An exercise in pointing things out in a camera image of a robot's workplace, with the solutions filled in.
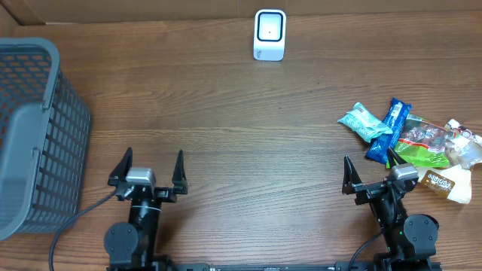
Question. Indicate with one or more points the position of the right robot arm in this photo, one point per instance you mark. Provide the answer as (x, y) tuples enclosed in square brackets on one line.
[(410, 239)]

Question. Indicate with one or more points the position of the cardboard back panel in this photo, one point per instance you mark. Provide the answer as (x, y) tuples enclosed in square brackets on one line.
[(34, 12)]

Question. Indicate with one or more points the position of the green gummy candy bag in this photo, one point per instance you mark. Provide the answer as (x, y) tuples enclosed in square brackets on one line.
[(424, 143)]

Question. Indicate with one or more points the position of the beige paper snack bag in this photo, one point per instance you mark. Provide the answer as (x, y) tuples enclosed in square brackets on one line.
[(463, 152)]

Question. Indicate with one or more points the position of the grey plastic mesh basket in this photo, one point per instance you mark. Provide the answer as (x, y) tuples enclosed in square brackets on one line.
[(45, 133)]

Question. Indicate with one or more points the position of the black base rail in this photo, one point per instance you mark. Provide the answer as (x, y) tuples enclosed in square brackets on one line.
[(337, 266)]

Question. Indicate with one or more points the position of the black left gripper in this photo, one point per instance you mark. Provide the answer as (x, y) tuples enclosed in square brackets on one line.
[(178, 180)]

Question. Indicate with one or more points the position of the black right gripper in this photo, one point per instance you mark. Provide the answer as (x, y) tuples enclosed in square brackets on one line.
[(367, 190)]

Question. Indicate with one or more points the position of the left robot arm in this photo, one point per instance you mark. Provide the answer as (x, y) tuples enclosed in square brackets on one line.
[(130, 245)]

